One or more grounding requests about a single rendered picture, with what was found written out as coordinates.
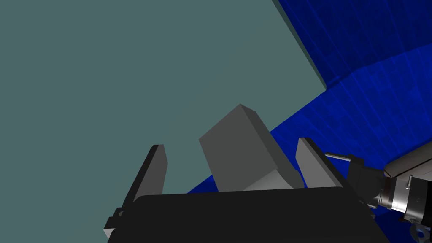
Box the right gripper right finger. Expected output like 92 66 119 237
295 137 345 189

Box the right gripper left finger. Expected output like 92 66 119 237
121 144 169 208

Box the grey block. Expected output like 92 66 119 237
198 103 305 193

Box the teal table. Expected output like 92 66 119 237
0 0 327 243

